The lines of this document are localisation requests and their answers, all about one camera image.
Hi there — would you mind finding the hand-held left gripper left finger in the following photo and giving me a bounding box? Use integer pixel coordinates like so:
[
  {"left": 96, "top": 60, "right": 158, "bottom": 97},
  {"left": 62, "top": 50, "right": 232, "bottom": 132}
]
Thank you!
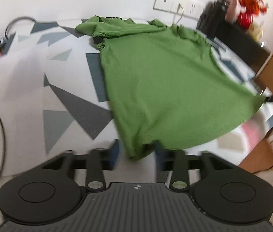
[{"left": 40, "top": 140, "right": 121, "bottom": 191}]

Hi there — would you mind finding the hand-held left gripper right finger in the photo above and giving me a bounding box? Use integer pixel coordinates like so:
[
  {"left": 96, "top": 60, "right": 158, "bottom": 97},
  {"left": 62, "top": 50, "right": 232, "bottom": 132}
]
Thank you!
[{"left": 154, "top": 141, "right": 239, "bottom": 191}]

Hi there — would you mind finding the green ribbed shirt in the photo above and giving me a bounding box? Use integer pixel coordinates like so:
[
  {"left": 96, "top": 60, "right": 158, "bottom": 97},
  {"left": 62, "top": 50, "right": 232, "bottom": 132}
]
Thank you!
[{"left": 75, "top": 16, "right": 268, "bottom": 161}]

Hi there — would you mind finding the red orange packaging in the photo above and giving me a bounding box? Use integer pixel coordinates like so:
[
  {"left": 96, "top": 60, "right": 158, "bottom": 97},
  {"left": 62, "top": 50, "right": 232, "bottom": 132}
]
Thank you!
[{"left": 231, "top": 0, "right": 270, "bottom": 29}]

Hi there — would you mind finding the geometric patterned tablecloth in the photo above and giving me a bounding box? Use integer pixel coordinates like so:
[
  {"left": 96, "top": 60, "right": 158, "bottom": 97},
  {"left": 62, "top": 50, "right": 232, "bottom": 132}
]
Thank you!
[{"left": 0, "top": 18, "right": 273, "bottom": 178}]

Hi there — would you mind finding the white plugged cable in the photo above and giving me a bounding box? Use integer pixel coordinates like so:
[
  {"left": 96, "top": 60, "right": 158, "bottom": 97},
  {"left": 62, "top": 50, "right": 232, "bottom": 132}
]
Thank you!
[{"left": 172, "top": 3, "right": 186, "bottom": 26}]

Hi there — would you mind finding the white wall socket panel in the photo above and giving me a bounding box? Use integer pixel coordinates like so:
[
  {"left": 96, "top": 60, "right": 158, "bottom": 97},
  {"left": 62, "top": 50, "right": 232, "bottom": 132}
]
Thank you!
[{"left": 153, "top": 0, "right": 206, "bottom": 18}]

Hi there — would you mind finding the grey cable loop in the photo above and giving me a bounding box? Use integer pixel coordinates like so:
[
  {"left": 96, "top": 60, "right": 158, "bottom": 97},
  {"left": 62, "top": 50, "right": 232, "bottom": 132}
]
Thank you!
[{"left": 4, "top": 16, "right": 37, "bottom": 39}]

